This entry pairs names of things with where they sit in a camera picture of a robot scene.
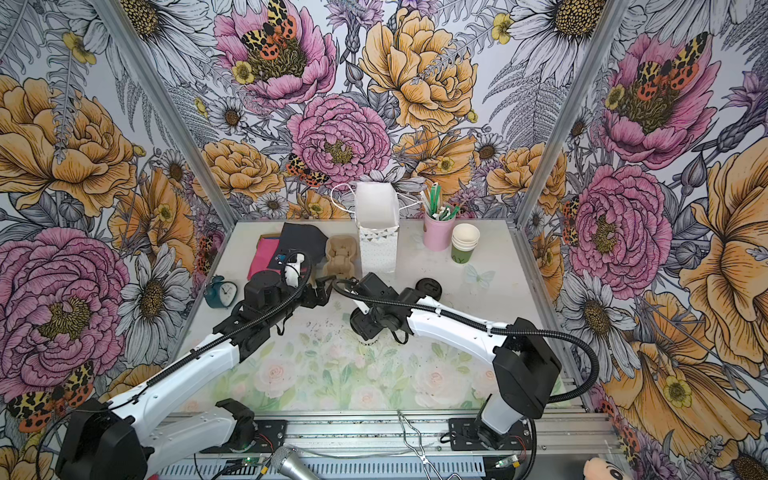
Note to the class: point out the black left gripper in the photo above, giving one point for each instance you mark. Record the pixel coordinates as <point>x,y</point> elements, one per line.
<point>322,295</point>

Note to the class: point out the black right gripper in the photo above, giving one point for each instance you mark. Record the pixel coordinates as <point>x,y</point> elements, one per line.
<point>363,325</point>

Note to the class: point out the brown pulp cup carrier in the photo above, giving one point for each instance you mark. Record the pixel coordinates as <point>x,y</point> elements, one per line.
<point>341,254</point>

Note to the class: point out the white patterned paper gift bag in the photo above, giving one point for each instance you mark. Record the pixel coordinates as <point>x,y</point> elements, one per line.
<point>375,208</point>

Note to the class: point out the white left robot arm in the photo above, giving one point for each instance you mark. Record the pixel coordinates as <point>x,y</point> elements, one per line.
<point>128,436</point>

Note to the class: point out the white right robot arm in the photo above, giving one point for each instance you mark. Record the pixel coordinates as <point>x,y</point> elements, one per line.
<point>524,365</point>

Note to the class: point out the black paper napkin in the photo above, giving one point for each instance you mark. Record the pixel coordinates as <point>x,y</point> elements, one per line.
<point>304,238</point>

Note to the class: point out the teal alarm clock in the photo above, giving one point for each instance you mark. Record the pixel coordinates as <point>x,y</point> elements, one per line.
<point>220,293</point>

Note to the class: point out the pink straw holder cup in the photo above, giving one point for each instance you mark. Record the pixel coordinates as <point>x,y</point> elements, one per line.
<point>437,233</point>

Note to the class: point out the stack of paper cups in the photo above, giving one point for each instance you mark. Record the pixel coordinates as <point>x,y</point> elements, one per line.
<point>464,240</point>

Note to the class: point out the green straws bundle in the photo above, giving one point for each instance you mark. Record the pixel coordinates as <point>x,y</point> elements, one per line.
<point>434,207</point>

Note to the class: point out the silver microphone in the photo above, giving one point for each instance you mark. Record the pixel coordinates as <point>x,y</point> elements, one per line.
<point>288,463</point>

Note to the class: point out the pink plush toy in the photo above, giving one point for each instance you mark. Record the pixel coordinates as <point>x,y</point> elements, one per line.
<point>600,469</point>

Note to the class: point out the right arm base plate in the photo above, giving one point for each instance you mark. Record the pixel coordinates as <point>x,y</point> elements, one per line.
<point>462,435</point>

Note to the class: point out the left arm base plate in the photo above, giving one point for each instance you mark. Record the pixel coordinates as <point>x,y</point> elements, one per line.
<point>260,436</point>

